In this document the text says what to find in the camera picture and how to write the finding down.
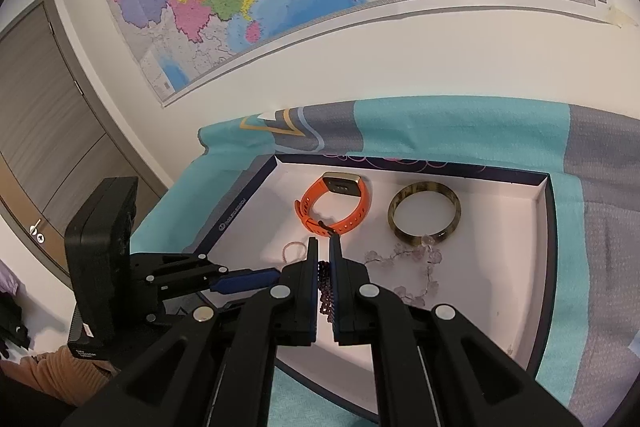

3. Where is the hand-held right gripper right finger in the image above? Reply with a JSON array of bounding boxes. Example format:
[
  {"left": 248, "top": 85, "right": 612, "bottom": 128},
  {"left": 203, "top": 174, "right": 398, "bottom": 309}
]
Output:
[{"left": 329, "top": 236, "right": 583, "bottom": 427}]

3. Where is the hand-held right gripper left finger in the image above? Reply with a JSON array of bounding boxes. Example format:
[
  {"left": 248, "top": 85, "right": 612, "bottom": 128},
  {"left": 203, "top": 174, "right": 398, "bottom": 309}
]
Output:
[{"left": 60, "top": 236, "right": 321, "bottom": 427}]

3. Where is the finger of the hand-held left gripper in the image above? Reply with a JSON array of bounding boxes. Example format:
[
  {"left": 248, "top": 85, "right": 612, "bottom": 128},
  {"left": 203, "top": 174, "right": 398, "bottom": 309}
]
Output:
[
  {"left": 132, "top": 293, "right": 241, "bottom": 333},
  {"left": 131, "top": 253, "right": 281, "bottom": 304}
]

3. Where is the purple beaded bracelet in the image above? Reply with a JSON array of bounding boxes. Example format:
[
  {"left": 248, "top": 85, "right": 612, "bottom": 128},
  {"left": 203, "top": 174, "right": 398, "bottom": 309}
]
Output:
[{"left": 318, "top": 259, "right": 335, "bottom": 323}]

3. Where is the pink hair tie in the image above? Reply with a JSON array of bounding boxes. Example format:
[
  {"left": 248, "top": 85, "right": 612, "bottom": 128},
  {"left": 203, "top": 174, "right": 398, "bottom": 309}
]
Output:
[{"left": 281, "top": 241, "right": 307, "bottom": 264}]

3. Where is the orange smartwatch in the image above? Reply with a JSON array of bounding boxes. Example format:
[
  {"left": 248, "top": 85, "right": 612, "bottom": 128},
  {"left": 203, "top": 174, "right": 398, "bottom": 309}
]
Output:
[{"left": 294, "top": 172, "right": 372, "bottom": 239}]

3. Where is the clear crystal bracelet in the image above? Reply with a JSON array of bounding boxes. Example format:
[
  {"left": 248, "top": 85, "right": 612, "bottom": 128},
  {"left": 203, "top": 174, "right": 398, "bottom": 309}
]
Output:
[{"left": 364, "top": 234, "right": 443, "bottom": 308}]

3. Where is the tortoiseshell bangle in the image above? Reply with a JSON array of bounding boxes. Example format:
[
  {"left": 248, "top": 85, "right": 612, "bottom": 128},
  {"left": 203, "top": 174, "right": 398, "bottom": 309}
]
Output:
[{"left": 387, "top": 181, "right": 462, "bottom": 247}]

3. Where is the dark blue cardboard tray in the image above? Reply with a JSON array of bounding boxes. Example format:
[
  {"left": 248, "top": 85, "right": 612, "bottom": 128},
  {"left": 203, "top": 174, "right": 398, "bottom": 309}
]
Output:
[{"left": 129, "top": 153, "right": 557, "bottom": 425}]

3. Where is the person's left forearm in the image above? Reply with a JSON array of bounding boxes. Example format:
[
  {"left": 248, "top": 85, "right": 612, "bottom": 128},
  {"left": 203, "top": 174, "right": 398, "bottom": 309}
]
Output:
[{"left": 10, "top": 346, "right": 121, "bottom": 408}]

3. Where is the grey wooden door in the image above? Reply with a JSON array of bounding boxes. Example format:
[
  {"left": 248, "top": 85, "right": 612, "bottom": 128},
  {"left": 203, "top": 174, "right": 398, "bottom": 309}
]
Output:
[{"left": 0, "top": 0, "right": 171, "bottom": 278}]

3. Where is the teal grey printed bedsheet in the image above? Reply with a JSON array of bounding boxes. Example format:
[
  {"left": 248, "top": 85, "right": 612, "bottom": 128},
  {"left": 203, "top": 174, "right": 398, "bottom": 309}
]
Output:
[{"left": 132, "top": 96, "right": 640, "bottom": 427}]

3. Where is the beige tape piece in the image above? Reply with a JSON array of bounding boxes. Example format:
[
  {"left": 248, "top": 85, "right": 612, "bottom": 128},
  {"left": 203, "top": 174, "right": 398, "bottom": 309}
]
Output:
[{"left": 605, "top": 4, "right": 640, "bottom": 30}]

